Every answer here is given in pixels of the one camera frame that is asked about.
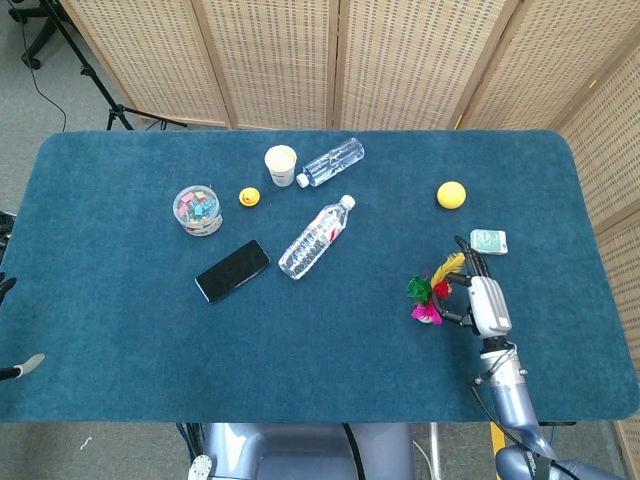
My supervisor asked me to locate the black office chair base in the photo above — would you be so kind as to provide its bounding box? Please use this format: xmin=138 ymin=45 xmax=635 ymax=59
xmin=7 ymin=0 xmax=59 ymax=70

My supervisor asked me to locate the silver table leg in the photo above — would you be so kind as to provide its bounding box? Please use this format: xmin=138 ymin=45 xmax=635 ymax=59
xmin=428 ymin=422 xmax=444 ymax=480

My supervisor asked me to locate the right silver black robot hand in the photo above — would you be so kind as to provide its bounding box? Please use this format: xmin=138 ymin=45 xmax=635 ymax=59
xmin=433 ymin=235 xmax=513 ymax=339

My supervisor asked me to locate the black smartphone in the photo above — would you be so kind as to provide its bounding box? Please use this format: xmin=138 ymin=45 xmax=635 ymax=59
xmin=194 ymin=239 xmax=272 ymax=305

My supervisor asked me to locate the colourful feather shuttlecock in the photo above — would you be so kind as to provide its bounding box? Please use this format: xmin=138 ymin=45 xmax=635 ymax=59
xmin=406 ymin=252 xmax=467 ymax=327

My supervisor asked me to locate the large clear water bottle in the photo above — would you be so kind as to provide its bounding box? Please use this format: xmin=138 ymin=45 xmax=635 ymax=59
xmin=277 ymin=194 xmax=357 ymax=281

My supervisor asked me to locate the woven wooden folding screen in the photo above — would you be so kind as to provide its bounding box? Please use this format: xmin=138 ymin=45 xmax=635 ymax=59
xmin=59 ymin=0 xmax=640 ymax=480

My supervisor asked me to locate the black tripod stand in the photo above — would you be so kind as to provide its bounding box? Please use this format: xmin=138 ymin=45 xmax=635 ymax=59
xmin=47 ymin=0 xmax=189 ymax=132

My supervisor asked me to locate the white round shoulder flange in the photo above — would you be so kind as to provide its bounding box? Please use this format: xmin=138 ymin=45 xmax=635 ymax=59
xmin=187 ymin=453 xmax=214 ymax=480

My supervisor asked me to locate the clear jar of colourful clips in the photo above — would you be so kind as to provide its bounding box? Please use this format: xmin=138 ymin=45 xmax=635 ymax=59
xmin=172 ymin=183 xmax=225 ymax=236

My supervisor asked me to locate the black equipment beside table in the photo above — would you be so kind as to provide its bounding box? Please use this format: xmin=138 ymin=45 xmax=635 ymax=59
xmin=0 ymin=211 xmax=17 ymax=254

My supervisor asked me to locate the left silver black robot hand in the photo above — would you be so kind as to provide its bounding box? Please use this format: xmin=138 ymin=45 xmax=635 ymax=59
xmin=0 ymin=276 xmax=46 ymax=382

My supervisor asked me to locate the clear unlabelled water bottle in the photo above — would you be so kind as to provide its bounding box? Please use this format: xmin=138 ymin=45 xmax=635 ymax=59
xmin=295 ymin=136 xmax=366 ymax=189

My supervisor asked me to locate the blue table mat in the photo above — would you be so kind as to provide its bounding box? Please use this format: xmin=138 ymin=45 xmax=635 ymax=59
xmin=0 ymin=129 xmax=640 ymax=425

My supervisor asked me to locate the white paper cup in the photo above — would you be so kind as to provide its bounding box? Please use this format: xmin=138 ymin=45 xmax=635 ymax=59
xmin=263 ymin=144 xmax=299 ymax=188

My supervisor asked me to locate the yellow ball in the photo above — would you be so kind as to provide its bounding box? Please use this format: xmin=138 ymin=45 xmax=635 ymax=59
xmin=436 ymin=180 xmax=468 ymax=210

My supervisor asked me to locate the thin black floor cable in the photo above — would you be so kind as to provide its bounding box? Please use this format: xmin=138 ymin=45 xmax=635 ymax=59
xmin=19 ymin=19 xmax=68 ymax=127

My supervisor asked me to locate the grey-blue robot torso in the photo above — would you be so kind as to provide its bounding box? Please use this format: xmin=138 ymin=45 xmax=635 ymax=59
xmin=187 ymin=422 xmax=416 ymax=480

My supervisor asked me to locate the black torso cable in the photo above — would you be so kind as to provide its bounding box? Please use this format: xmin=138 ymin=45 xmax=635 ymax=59
xmin=341 ymin=422 xmax=363 ymax=480

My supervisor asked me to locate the small green white box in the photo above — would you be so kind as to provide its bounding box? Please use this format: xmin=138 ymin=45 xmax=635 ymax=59
xmin=468 ymin=228 xmax=508 ymax=257

